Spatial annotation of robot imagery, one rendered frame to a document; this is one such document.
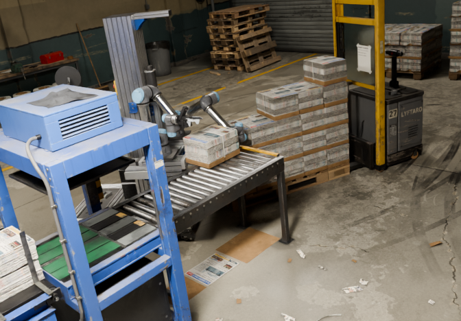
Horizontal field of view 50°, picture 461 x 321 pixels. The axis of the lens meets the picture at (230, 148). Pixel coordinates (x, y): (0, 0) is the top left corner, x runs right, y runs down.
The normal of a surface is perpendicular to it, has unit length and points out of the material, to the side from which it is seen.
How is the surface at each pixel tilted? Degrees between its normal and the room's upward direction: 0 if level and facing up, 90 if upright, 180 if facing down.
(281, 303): 0
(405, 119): 90
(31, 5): 90
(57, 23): 90
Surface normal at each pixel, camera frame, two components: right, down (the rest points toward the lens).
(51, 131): 0.73, 0.17
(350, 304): -0.11, -0.93
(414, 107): 0.42, 0.28
